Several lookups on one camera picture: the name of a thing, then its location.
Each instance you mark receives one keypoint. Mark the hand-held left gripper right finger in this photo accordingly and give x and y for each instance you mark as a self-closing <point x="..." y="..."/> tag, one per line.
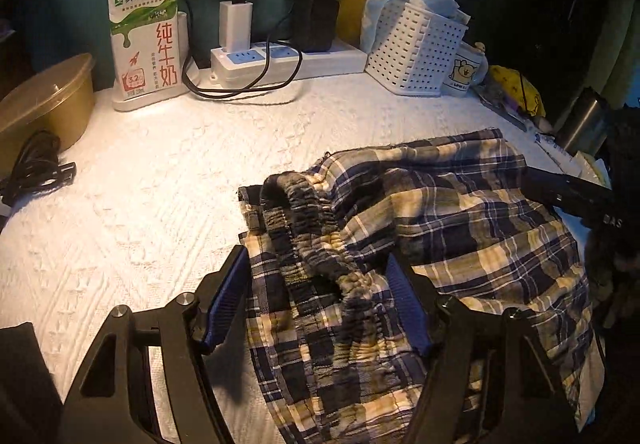
<point x="407" y="309"/>

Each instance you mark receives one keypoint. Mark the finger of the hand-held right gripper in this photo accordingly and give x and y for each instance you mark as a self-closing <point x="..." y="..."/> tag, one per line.
<point x="555" y="191"/>

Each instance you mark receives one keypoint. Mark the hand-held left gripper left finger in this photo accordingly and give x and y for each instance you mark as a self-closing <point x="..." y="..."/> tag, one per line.
<point x="225" y="299"/>

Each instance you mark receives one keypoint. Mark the plaid pants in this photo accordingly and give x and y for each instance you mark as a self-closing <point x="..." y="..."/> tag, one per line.
<point x="450" y="224"/>

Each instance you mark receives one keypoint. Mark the stainless steel tumbler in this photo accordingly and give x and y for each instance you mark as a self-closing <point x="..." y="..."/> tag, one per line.
<point x="585" y="119"/>

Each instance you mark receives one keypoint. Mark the yellow printed bag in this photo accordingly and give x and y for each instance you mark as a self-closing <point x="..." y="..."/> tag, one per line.
<point x="515" y="89"/>

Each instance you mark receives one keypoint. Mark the white textured tablecloth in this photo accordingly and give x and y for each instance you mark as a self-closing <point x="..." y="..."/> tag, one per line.
<point x="150" y="199"/>

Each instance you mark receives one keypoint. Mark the white mug with bear print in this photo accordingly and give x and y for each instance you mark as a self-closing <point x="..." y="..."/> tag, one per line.
<point x="462" y="72"/>

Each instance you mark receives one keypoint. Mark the white perforated plastic basket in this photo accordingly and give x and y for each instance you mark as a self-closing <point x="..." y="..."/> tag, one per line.
<point x="415" y="49"/>

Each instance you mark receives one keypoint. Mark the white power strip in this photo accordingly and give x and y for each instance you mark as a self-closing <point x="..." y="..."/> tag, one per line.
<point x="330" y="62"/>

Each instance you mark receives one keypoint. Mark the brown plastic container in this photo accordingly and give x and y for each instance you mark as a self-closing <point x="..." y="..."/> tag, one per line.
<point x="45" y="109"/>

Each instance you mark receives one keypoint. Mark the milk carton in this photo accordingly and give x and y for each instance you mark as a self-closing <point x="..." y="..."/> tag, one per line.
<point x="142" y="39"/>

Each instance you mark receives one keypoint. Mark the white charger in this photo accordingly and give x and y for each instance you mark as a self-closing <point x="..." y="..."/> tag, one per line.
<point x="235" y="24"/>

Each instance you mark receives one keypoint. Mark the black charger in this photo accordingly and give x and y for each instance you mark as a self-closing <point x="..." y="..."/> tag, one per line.
<point x="315" y="19"/>

